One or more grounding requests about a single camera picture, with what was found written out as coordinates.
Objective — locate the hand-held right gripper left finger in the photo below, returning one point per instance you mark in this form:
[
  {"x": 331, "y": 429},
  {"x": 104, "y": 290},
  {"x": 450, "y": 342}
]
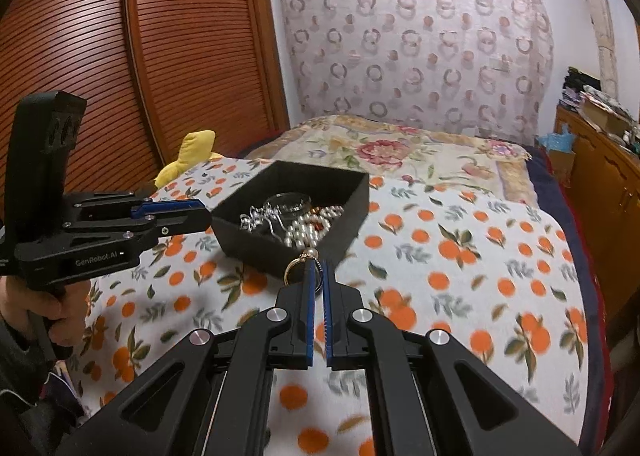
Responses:
[{"x": 310, "y": 321}]

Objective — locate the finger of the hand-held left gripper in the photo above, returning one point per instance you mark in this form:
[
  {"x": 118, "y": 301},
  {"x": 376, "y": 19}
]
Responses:
[
  {"x": 170, "y": 206},
  {"x": 180, "y": 224}
]

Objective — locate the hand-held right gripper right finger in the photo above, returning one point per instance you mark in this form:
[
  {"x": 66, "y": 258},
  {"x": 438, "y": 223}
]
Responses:
[{"x": 327, "y": 321}]

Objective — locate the silver brooch with green stones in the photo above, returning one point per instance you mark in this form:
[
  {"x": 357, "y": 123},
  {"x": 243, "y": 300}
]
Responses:
[{"x": 255, "y": 222}]

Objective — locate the black cardboard box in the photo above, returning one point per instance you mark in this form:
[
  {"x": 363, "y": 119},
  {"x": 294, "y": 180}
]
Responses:
[{"x": 250, "y": 256}]

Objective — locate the silver bangle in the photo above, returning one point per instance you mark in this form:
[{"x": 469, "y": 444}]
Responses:
[{"x": 293, "y": 196}]

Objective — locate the person's left forearm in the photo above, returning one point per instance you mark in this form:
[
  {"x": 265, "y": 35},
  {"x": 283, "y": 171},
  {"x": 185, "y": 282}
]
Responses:
[{"x": 25, "y": 386}]

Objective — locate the person's left hand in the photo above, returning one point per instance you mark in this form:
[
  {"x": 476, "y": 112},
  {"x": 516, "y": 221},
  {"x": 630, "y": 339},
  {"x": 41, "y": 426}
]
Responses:
[{"x": 65, "y": 316}]

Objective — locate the yellow plush toy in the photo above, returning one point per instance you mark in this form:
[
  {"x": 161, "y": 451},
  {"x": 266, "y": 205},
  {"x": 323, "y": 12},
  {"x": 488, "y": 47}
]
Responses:
[{"x": 192, "y": 151}]

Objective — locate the louvred wooden wardrobe door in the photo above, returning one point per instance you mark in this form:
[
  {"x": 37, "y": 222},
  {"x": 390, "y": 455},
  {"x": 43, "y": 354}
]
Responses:
[
  {"x": 205, "y": 36},
  {"x": 70, "y": 36}
]

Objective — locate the orange fruit print blanket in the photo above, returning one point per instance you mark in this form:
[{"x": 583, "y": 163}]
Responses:
[{"x": 475, "y": 286}]

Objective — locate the floral quilt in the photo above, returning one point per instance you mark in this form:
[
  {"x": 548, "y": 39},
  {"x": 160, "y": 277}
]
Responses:
[{"x": 400, "y": 151}]

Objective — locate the dark blue bedsheet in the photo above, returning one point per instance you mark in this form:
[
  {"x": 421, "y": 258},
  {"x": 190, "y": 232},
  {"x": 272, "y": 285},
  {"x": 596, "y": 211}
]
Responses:
[{"x": 565, "y": 216}]

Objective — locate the circle pattern curtain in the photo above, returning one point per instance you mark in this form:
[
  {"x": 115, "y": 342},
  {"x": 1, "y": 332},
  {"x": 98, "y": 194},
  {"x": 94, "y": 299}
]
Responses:
[{"x": 415, "y": 46}]

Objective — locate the light blue plastic bag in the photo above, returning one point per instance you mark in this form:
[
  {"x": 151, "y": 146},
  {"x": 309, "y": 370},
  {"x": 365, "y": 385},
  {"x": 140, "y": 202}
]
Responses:
[{"x": 556, "y": 138}]

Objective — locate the wooden cabinet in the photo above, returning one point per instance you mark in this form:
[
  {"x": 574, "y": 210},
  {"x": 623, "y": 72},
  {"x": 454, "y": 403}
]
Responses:
[{"x": 607, "y": 196}]

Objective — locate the pile of folded cloths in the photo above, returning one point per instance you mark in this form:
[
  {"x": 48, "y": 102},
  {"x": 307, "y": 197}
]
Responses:
[{"x": 577, "y": 86}]

